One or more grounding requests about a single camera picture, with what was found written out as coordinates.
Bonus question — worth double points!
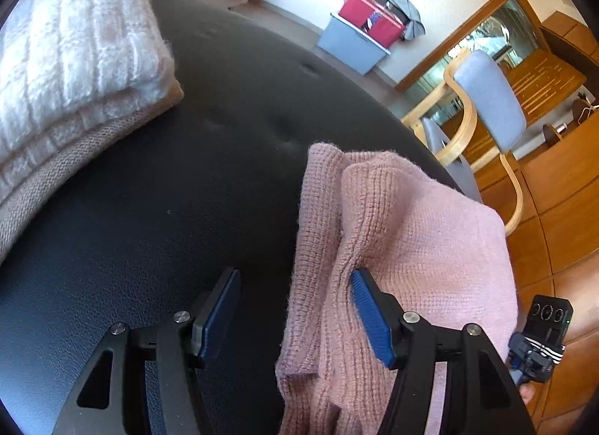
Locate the pink knit sweater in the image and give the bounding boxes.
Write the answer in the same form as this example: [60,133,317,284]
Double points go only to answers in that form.
[275,143,518,434]

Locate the person's right hand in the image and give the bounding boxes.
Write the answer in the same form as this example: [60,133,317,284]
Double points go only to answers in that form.
[519,383,536,405]

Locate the grey wooden armchair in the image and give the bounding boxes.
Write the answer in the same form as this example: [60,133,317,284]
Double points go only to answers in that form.
[401,47,529,237]

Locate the beige folded knit garment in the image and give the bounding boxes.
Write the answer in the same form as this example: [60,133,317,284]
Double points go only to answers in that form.
[1,82,184,260]

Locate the grey storage bin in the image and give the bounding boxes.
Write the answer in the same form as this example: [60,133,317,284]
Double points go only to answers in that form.
[317,14,391,76]

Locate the red box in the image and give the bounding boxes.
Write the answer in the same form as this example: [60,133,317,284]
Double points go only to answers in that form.
[338,0,406,48]

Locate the white folded knit sweater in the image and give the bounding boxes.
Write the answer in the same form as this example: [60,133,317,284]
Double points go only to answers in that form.
[1,0,183,199]

